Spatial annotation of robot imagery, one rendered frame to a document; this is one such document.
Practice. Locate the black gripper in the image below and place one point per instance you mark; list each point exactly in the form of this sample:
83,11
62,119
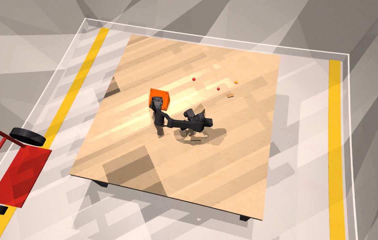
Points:
200,115

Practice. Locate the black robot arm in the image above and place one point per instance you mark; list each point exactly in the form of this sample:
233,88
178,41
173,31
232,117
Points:
196,124

